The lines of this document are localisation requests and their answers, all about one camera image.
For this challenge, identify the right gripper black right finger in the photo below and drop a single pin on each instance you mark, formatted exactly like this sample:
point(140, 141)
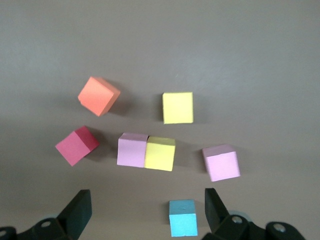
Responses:
point(216, 215)

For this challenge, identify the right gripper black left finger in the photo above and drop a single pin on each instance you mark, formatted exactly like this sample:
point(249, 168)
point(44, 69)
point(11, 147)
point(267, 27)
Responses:
point(75, 215)

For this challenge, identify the red foam cube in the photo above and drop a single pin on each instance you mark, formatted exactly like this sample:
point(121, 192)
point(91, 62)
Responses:
point(75, 147)

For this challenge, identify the pink foam cube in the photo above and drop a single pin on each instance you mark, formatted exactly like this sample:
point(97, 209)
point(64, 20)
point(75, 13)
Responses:
point(131, 152)
point(221, 165)

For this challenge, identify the yellow foam cube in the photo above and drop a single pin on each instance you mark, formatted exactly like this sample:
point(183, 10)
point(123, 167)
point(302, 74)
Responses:
point(177, 108)
point(160, 157)

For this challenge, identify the orange foam cube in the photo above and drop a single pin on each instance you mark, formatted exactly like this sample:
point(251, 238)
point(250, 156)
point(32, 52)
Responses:
point(97, 97)

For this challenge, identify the cyan foam cube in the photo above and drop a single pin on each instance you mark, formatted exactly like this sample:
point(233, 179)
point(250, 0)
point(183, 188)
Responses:
point(183, 220)

